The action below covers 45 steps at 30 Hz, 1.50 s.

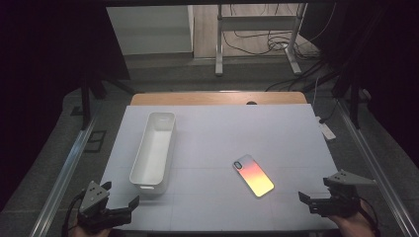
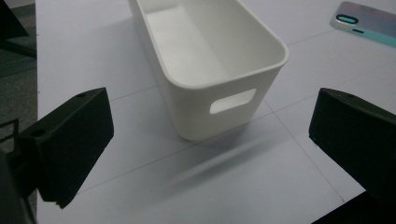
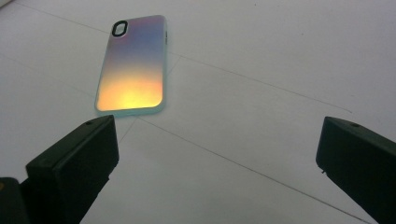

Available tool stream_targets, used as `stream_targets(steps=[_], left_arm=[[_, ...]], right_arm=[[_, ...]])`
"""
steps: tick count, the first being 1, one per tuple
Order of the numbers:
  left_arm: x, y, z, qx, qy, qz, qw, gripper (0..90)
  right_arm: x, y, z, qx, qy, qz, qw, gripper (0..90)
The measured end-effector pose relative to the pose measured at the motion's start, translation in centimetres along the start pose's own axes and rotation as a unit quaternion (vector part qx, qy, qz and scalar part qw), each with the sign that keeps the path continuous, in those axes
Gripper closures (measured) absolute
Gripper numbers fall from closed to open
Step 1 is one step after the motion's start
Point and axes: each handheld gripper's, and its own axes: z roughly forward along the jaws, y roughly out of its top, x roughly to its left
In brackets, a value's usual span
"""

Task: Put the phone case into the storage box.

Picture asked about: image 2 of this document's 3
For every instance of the white table mat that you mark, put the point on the white table mat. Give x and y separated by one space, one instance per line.
218 186

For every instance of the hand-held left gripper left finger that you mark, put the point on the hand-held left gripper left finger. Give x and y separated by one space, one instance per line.
68 146

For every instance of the white plastic storage box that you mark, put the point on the white plastic storage box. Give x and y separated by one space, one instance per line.
199 118

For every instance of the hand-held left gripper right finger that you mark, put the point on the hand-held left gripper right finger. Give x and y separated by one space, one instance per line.
358 140

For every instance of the iridescent phone case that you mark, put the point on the iridescent phone case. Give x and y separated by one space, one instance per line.
370 23

